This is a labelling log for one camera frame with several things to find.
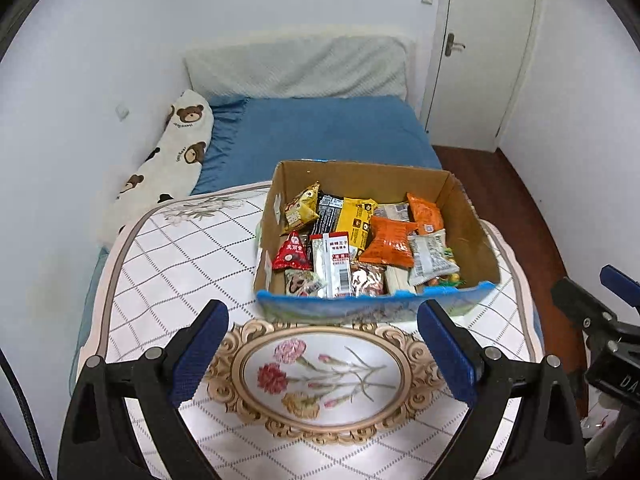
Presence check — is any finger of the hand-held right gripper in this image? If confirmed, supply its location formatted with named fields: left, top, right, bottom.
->
left=550, top=276, right=621, bottom=343
left=599, top=264, right=640, bottom=313

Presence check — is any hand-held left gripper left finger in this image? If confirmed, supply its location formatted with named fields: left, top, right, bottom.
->
left=57, top=299, right=231, bottom=480

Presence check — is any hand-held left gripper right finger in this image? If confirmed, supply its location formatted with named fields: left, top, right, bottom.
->
left=416, top=299, right=587, bottom=480

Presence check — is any red white snack packet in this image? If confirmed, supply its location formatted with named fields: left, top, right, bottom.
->
left=309, top=231, right=353, bottom=298

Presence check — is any brown cardboard box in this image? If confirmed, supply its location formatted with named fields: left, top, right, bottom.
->
left=252, top=160, right=502, bottom=322

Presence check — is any colourful candy bag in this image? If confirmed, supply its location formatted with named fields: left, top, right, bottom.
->
left=417, top=247, right=466, bottom=293

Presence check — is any beige snack packet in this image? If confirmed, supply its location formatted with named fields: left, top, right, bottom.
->
left=385, top=265, right=417, bottom=295

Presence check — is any floral print table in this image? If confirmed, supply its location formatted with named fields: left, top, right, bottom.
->
left=75, top=182, right=546, bottom=480

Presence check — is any white green snack packet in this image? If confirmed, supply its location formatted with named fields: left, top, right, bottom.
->
left=407, top=229, right=460, bottom=287

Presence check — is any brown snack packet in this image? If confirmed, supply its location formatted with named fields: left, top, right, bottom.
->
left=349, top=261, right=388, bottom=297

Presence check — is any green bear snack packet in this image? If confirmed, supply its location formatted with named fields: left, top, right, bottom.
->
left=284, top=267, right=328, bottom=297

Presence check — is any large orange snack packet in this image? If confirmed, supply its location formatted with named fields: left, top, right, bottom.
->
left=358, top=215, right=420, bottom=268

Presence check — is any red triangular snack packet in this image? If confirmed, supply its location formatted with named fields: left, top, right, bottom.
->
left=272, top=230, right=310, bottom=271

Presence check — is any small orange snack packet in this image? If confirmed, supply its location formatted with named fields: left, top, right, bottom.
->
left=406, top=192, right=445, bottom=235

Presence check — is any grey snack packet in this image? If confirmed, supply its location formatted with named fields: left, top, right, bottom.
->
left=372, top=202, right=412, bottom=223

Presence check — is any yellow triangular snack packet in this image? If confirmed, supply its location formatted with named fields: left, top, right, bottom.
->
left=284, top=181, right=321, bottom=235

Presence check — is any black snack packet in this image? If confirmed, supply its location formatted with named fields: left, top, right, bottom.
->
left=316, top=194, right=346, bottom=236

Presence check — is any bear print pillow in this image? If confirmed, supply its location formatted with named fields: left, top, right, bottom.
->
left=95, top=89, right=215, bottom=248

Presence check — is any white door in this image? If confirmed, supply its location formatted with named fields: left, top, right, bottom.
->
left=422, top=0, right=538, bottom=152

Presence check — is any blue bed sheet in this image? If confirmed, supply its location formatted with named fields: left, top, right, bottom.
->
left=190, top=96, right=443, bottom=196

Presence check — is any white bed cushion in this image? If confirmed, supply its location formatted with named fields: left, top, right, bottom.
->
left=184, top=35, right=417, bottom=101

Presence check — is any black cable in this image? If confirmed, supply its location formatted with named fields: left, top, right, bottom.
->
left=0, top=347, right=53, bottom=480

